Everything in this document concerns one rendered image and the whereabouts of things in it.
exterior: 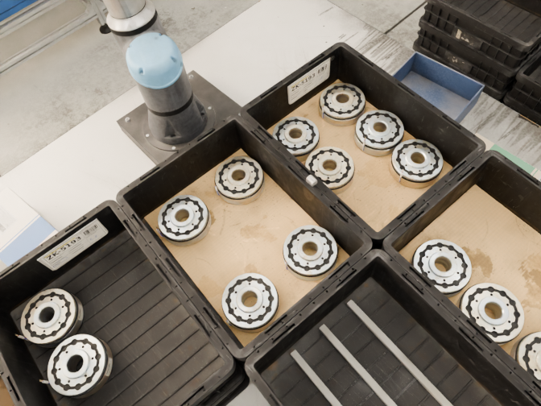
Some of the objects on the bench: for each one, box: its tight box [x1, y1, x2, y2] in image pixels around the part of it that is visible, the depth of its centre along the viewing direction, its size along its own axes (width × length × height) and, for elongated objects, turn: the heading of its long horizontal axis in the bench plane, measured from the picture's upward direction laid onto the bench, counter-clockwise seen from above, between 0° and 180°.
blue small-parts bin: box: [392, 52, 485, 124], centre depth 114 cm, size 20×15×7 cm
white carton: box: [0, 187, 60, 267], centre depth 103 cm, size 20×12×9 cm, turn 54°
